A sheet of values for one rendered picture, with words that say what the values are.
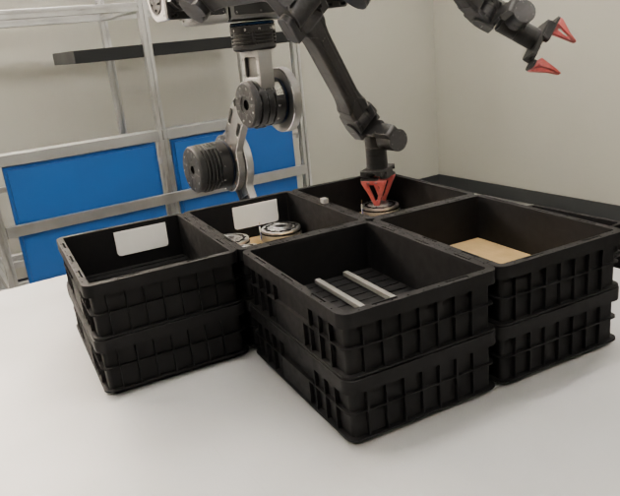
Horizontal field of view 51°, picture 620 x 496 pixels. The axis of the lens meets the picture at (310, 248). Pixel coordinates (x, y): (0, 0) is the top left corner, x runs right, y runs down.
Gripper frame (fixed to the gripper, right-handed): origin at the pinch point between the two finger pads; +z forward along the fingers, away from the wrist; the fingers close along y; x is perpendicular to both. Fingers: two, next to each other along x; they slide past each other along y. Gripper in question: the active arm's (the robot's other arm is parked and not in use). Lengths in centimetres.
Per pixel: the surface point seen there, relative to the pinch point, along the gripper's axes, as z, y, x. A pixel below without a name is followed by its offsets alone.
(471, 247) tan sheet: 4.6, -22.4, -29.9
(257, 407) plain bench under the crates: 17, -78, -4
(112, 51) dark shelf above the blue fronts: -48, 86, 162
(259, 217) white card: -1.1, -21.9, 25.3
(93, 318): 1, -82, 26
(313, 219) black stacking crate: -1.1, -23.4, 8.8
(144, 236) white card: -3, -46, 43
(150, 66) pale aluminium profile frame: -39, 99, 152
